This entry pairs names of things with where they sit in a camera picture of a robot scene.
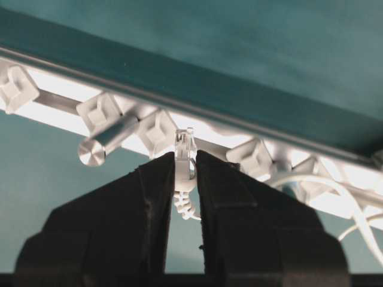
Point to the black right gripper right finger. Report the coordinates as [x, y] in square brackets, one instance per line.
[254, 235]

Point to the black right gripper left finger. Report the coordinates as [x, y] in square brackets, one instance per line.
[115, 234]

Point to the middle aluminium pin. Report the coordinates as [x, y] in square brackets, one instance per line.
[92, 151]

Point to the white cable clip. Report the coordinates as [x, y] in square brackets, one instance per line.
[17, 88]
[320, 191]
[157, 132]
[99, 111]
[254, 159]

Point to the aluminium extrusion frame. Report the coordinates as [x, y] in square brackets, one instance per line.
[61, 91]

